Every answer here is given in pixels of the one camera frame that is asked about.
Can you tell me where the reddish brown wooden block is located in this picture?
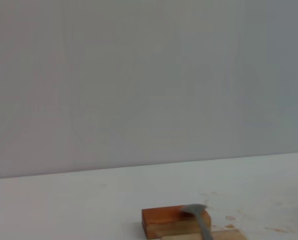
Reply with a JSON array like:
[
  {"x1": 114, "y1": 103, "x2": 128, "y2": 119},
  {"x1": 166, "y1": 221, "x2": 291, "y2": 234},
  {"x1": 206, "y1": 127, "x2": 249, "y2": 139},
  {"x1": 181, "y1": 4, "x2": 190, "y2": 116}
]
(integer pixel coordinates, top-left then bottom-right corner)
[{"x1": 141, "y1": 204, "x2": 212, "y2": 239}]

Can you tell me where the light wooden block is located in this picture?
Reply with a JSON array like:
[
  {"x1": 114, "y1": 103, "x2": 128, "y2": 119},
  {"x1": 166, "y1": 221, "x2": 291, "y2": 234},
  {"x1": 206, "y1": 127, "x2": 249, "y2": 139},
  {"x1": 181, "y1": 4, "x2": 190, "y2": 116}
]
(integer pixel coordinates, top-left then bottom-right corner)
[{"x1": 160, "y1": 229, "x2": 247, "y2": 240}]

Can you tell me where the metal spoon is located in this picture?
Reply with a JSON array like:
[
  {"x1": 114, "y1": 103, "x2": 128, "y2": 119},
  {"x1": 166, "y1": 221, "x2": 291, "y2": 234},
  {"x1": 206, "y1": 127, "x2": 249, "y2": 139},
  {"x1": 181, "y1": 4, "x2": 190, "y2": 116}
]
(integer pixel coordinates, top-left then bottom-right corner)
[{"x1": 180, "y1": 203, "x2": 215, "y2": 240}]

